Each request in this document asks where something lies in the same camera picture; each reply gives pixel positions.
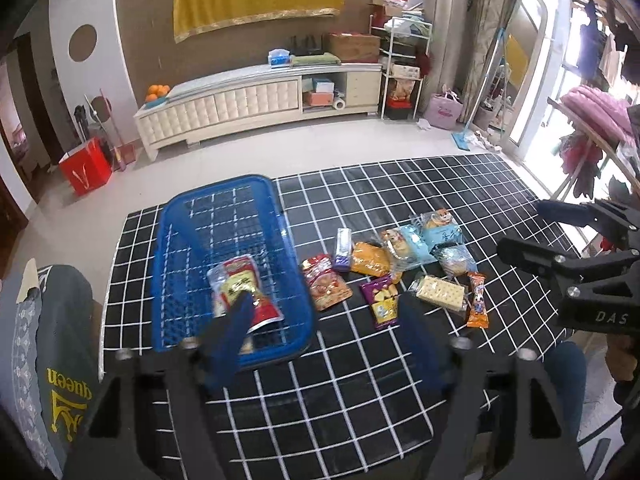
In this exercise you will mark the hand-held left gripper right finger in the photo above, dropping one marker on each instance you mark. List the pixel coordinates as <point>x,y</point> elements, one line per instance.
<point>419,345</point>

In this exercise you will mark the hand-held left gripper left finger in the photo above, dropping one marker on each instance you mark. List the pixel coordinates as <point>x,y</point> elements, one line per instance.
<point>232,332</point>

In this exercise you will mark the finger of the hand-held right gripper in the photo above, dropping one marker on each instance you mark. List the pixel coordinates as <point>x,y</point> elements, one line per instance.
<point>530,255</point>
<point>565,212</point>

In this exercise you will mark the large red snack packet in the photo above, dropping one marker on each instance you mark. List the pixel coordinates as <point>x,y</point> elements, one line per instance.
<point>240,275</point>

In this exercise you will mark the orange bar packet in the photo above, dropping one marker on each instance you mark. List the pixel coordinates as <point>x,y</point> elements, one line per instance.
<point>477,305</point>

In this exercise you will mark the light blue squirrel pastry packet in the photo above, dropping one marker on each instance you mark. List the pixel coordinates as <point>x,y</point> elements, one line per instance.
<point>442,232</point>

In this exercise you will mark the blue plastic mesh basket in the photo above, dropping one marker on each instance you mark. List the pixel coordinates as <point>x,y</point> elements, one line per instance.
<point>220,220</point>

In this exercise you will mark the purple white stick packet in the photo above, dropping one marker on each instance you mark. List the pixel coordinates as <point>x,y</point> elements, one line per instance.
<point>343,252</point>

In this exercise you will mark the person's right forearm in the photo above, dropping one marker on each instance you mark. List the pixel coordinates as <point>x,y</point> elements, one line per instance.
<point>622,357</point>

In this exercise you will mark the clear cracker packet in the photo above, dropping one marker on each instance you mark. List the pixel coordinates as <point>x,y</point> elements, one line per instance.
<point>440,291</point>

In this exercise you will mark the purple chips packet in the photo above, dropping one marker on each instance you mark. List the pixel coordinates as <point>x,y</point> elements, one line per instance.
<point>380,301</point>

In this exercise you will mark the clear pastry packet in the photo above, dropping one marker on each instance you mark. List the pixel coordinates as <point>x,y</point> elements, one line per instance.
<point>455,260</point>

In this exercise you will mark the wooden clothes rack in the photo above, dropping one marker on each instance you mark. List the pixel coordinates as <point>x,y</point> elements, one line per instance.
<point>585,132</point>

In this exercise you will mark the person's leg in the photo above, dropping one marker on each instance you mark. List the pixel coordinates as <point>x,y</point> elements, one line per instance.
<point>565,390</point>

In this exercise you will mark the orange snack packet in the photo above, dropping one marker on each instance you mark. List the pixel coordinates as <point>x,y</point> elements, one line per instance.
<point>370,260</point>

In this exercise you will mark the red clear-window snack packet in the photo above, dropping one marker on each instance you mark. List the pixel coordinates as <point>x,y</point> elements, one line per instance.
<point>325,285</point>

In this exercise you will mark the pink padded jacket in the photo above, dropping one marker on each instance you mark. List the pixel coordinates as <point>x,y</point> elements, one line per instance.
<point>595,110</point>

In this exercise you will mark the blue flat mop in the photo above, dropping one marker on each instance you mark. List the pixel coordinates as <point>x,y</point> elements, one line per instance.
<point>462,140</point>

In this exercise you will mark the pink gift bag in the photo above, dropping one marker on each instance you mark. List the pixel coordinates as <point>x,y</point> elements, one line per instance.
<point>444,112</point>

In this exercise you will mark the black white grid tablecloth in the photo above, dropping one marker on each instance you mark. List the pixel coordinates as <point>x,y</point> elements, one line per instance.
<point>350,200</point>

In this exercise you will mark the dark grey printed garment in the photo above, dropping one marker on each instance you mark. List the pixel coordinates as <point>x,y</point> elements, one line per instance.
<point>70,350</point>

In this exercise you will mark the patterned curtain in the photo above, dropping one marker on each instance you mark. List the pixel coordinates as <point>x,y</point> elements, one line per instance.
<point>482,25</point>

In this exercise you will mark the red broom and dustpan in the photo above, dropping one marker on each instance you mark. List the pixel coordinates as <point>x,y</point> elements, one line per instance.
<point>122,152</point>

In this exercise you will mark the grey blue patterned cushion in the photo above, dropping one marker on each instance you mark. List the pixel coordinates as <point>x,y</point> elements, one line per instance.
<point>20,360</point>

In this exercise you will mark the red paper bag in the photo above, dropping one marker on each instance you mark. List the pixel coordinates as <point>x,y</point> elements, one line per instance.
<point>85,167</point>

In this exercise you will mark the cream tv cabinet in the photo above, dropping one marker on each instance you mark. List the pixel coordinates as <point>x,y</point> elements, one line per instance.
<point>240,102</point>

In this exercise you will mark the white shelf rack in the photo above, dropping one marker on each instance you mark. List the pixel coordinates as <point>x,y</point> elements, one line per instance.
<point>400,50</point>

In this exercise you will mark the white paper roll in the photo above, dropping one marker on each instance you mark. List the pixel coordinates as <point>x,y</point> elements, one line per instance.
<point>339,104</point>

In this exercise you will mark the pile of oranges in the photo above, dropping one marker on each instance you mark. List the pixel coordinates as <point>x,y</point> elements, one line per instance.
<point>157,91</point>

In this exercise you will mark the brown cardboard box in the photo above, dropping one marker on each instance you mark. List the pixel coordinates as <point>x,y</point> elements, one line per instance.
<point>352,47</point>

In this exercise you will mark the blue tissue box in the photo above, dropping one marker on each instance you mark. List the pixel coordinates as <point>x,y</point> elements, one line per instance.
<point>279,57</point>

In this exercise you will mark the green folded cloth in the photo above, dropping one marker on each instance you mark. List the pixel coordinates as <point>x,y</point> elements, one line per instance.
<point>315,59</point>

